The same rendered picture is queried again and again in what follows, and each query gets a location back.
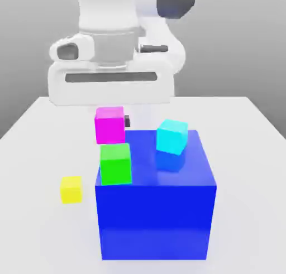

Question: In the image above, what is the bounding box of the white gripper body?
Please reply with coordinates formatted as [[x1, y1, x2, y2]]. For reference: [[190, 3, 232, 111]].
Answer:
[[47, 60, 175, 107]]

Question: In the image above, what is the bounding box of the small magenta cube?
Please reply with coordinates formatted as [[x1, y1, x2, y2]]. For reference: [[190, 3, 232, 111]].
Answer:
[[94, 105, 126, 145]]

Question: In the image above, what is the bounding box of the small cyan cube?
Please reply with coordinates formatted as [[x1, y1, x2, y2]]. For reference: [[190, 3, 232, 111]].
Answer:
[[155, 119, 188, 156]]

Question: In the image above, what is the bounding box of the small green cube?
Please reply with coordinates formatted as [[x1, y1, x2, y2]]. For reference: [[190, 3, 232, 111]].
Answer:
[[99, 142, 132, 186]]

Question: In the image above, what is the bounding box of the small yellow cube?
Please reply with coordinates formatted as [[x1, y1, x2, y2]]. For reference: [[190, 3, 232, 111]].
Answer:
[[60, 175, 83, 204]]

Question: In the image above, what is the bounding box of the large blue box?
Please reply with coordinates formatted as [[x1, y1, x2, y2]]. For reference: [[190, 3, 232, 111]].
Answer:
[[94, 129, 217, 261]]

